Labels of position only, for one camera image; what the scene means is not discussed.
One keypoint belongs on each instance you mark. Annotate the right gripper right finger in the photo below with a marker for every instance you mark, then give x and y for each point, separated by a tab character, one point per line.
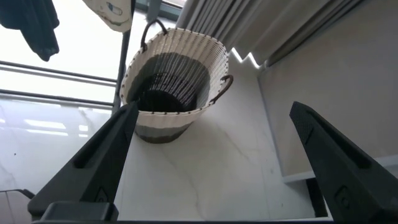
351	183

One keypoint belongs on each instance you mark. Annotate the black clothes rack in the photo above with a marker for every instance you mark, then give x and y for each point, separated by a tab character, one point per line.
122	62

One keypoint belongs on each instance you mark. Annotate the cream printed garment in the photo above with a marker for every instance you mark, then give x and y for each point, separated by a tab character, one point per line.
112	12

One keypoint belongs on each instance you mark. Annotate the beige curtain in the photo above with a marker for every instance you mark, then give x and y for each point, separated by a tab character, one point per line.
248	21

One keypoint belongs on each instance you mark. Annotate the black short-sleeved shirt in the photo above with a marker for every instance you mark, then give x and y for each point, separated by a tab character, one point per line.
34	21

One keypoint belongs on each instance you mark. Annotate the white laundry basket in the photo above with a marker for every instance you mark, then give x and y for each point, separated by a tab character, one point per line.
186	49

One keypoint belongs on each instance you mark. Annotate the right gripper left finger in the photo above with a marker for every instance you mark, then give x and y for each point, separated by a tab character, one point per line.
93	174

